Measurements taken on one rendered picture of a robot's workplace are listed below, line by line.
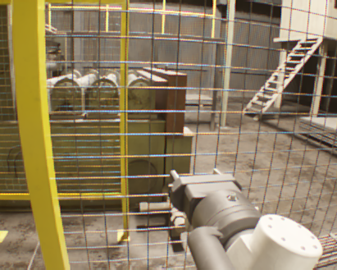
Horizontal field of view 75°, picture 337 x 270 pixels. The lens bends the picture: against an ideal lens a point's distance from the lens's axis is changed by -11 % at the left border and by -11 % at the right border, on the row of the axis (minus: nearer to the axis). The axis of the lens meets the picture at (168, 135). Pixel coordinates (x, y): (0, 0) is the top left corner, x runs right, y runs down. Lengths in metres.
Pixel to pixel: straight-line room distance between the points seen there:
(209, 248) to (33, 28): 0.45
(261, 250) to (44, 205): 0.46
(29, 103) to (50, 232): 0.29
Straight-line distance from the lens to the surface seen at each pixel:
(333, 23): 8.96
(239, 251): 0.27
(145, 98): 2.25
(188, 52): 11.68
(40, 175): 0.55
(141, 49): 11.31
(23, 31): 0.51
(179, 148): 2.40
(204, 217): 0.32
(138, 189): 2.47
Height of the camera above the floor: 1.41
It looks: 16 degrees down
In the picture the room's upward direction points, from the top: 3 degrees clockwise
